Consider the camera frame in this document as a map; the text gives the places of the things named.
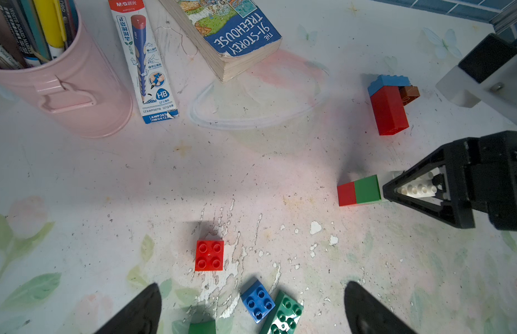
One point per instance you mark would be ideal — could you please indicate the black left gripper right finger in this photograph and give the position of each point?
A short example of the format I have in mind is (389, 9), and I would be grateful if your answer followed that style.
(365, 314)

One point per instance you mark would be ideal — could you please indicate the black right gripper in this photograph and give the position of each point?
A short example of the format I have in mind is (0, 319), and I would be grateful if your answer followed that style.
(479, 174)

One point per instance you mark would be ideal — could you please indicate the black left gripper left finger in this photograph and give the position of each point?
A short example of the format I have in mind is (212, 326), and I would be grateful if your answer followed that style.
(141, 315)

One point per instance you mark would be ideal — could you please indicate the white lego plate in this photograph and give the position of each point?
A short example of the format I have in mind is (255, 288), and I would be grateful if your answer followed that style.
(422, 187)

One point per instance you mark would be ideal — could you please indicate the light blue long lego brick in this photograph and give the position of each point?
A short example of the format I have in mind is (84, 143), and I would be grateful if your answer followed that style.
(387, 80)

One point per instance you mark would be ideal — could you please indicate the red base lego brick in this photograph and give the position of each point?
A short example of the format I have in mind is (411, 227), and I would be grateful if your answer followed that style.
(390, 123)

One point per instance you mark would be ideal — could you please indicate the green square lego brick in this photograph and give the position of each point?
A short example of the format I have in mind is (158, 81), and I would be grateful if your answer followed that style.
(207, 327)

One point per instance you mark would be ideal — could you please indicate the orange lego brick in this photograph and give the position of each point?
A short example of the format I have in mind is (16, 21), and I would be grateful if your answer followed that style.
(408, 94)

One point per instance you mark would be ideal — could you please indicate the green long lego brick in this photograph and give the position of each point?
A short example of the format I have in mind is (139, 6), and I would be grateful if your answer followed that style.
(285, 316)

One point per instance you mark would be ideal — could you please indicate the blue small lego brick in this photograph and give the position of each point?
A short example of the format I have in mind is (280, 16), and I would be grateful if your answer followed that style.
(257, 301)

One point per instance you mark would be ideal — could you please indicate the HB pencil box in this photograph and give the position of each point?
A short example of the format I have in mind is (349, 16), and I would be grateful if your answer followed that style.
(153, 92)

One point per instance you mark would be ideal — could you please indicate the pink metal pencil bucket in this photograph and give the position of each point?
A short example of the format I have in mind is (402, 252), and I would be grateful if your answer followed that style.
(79, 90)

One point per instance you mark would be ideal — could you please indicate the blue Treehouse paperback book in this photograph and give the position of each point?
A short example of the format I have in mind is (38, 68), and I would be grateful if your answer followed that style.
(232, 36)

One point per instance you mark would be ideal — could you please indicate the bundle of pencils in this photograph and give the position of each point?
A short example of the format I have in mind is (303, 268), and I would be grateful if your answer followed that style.
(69, 22)

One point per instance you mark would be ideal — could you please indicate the black white whiteboard marker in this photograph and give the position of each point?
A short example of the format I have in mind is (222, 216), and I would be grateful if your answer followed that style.
(7, 61)

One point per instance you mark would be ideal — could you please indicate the yellow highlighter pen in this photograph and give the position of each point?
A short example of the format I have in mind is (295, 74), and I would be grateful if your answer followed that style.
(52, 28)

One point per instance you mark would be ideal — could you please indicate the aluminium corner post right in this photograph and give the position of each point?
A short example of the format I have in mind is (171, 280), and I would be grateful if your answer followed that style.
(506, 18)

